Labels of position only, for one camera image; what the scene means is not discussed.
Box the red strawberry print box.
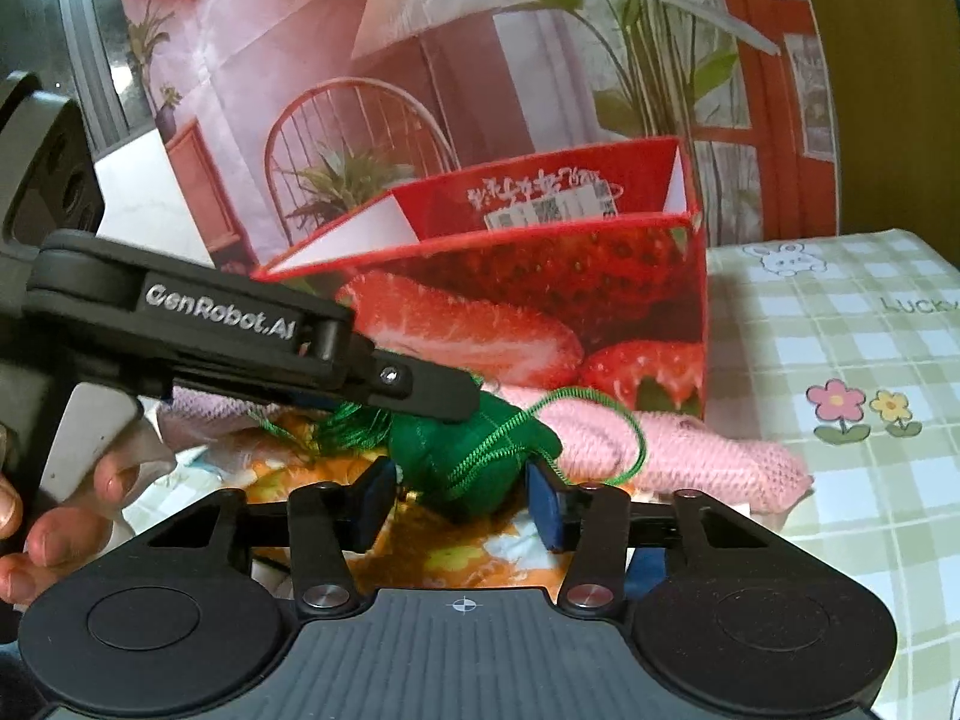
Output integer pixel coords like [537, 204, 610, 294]
[251, 136, 710, 422]

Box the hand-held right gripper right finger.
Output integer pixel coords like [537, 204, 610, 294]
[525, 457, 782, 620]

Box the grey window frame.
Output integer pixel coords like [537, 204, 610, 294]
[51, 0, 132, 160]

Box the green checked tablecloth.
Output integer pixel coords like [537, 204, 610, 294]
[705, 229, 960, 700]

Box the pink knitted cloth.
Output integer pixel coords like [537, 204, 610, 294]
[154, 382, 816, 515]

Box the printed room backdrop poster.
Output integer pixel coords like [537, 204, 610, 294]
[112, 0, 841, 272]

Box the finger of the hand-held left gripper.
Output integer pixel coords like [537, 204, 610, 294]
[341, 345, 482, 422]

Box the green corded fabric pouch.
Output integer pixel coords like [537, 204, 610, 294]
[262, 382, 647, 523]

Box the person's left hand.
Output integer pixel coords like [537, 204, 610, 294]
[0, 416, 167, 608]

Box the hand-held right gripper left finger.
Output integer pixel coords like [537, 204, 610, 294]
[150, 459, 400, 620]

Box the orange patterned pouch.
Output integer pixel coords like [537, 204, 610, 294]
[246, 457, 575, 592]

